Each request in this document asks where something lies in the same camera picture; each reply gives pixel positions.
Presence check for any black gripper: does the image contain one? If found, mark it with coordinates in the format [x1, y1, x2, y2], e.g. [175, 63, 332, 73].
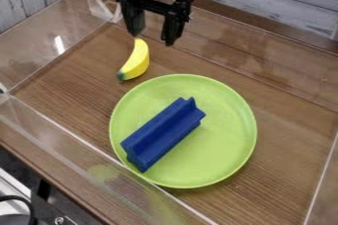
[117, 0, 192, 46]

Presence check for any yellow toy banana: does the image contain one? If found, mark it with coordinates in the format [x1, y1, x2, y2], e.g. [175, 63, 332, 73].
[117, 38, 149, 81]

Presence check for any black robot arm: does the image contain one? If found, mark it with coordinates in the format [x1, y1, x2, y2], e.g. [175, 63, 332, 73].
[116, 0, 192, 46]

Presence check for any green round plate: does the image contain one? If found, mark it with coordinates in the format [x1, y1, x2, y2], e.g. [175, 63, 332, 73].
[108, 74, 257, 188]

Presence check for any blue plastic block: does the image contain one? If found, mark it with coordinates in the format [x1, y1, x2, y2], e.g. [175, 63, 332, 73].
[121, 98, 205, 173]

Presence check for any clear acrylic tray wall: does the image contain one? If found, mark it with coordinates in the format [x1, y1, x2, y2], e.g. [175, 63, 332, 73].
[0, 0, 338, 225]

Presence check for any black cable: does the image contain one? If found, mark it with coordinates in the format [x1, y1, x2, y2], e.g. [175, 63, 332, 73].
[0, 194, 37, 225]

